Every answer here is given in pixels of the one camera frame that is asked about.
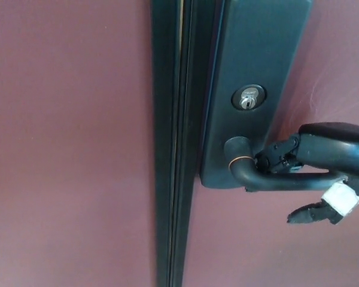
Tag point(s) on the silver lock cylinder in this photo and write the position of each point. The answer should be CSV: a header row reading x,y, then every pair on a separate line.
x,y
249,98

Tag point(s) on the plain maroon door leaf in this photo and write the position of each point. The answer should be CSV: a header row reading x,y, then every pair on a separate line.
x,y
63,134

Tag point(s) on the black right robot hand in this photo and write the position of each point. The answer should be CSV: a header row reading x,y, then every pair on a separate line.
x,y
332,149

